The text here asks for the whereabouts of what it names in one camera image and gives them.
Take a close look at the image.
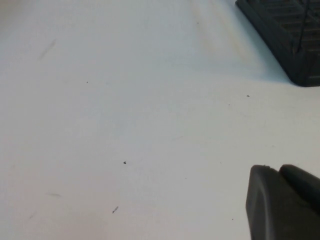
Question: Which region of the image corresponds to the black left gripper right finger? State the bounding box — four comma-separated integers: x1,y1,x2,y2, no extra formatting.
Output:
278,163,320,215

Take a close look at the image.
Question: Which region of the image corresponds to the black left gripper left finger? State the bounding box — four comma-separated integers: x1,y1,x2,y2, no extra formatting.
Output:
244,164,320,240

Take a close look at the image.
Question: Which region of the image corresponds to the black plastic drip tray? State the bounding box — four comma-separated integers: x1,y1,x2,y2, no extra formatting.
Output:
234,0,320,88

